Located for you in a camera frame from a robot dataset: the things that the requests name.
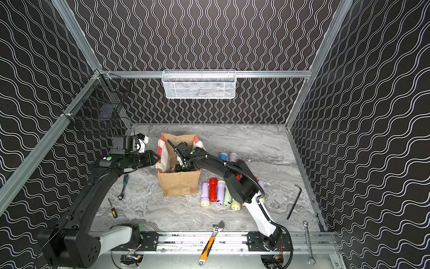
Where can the white wire mesh basket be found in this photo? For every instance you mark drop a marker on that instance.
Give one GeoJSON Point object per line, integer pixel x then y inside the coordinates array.
{"type": "Point", "coordinates": [199, 83]}

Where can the lavender flashlight yellow head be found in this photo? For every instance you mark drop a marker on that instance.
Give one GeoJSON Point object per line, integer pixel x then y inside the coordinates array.
{"type": "Point", "coordinates": [205, 201]}

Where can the yellow black small screwdriver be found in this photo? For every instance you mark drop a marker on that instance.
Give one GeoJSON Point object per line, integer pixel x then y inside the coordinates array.
{"type": "Point", "coordinates": [113, 209]}

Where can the red flashlight front row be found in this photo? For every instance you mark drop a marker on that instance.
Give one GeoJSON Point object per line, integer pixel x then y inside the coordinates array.
{"type": "Point", "coordinates": [213, 189]}

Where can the orange handled adjustable wrench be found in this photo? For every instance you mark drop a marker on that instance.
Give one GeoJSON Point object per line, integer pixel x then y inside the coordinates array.
{"type": "Point", "coordinates": [206, 251]}

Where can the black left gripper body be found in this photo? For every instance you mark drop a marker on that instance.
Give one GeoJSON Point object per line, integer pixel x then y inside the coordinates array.
{"type": "Point", "coordinates": [145, 159]}

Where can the silver combination wrench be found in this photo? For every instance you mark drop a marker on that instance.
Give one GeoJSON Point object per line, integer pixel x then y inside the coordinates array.
{"type": "Point", "coordinates": [311, 259]}

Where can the jute tote bag red trim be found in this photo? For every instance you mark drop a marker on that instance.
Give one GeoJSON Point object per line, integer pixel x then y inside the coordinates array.
{"type": "Point", "coordinates": [174, 180]}

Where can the blue flashlight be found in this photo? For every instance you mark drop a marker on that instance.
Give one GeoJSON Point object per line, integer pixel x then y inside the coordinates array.
{"type": "Point", "coordinates": [223, 156]}

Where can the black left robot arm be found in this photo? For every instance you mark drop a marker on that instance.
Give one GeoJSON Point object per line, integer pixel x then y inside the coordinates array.
{"type": "Point", "coordinates": [69, 242]}

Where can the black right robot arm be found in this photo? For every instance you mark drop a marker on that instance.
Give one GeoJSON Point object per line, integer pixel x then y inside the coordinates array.
{"type": "Point", "coordinates": [242, 186]}

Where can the light green flashlight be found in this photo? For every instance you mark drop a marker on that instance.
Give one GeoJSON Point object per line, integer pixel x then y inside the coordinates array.
{"type": "Point", "coordinates": [227, 198]}
{"type": "Point", "coordinates": [235, 206]}

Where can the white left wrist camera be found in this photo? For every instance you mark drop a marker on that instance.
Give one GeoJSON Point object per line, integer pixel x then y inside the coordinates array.
{"type": "Point", "coordinates": [142, 142]}

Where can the black hex key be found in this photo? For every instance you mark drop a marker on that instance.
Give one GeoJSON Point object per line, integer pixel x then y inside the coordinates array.
{"type": "Point", "coordinates": [295, 201]}

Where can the lavender flashlight far right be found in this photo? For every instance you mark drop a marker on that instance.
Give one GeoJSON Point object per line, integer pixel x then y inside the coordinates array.
{"type": "Point", "coordinates": [262, 184]}

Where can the lavender flashlight middle front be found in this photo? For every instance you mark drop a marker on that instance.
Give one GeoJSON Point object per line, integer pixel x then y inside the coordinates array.
{"type": "Point", "coordinates": [221, 185]}

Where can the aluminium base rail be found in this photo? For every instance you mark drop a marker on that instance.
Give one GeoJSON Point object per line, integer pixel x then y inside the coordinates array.
{"type": "Point", "coordinates": [225, 243]}

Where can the light green flashlight left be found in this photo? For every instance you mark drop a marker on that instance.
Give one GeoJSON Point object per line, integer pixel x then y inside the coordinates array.
{"type": "Point", "coordinates": [227, 198]}

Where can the light green flashlight right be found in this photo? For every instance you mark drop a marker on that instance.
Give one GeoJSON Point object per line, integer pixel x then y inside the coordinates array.
{"type": "Point", "coordinates": [235, 206]}

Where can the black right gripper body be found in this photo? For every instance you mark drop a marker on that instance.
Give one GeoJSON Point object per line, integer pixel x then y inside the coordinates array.
{"type": "Point", "coordinates": [181, 158]}

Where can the black wire mesh basket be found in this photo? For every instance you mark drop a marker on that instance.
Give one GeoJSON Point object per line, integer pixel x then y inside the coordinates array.
{"type": "Point", "coordinates": [101, 108]}

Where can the lavender flashlight back row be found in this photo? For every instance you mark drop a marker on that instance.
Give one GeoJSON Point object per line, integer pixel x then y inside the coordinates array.
{"type": "Point", "coordinates": [232, 157]}

